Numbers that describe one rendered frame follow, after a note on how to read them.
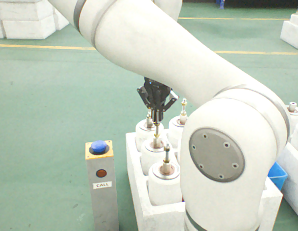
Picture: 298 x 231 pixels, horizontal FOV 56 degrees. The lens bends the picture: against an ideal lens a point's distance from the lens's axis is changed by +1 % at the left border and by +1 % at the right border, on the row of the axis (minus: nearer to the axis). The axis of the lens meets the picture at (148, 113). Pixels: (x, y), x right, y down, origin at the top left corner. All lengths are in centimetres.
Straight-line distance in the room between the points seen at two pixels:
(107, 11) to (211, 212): 25
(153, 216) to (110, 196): 13
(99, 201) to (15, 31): 269
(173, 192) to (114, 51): 50
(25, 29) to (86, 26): 291
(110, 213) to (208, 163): 60
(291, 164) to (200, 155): 80
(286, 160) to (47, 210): 84
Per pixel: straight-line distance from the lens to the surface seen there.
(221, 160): 28
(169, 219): 79
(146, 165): 86
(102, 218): 87
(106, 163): 73
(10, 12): 330
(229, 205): 31
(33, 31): 324
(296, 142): 109
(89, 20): 35
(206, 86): 34
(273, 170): 112
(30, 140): 143
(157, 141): 84
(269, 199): 87
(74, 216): 102
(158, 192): 76
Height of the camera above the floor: 75
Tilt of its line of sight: 29 degrees down
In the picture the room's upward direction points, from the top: straight up
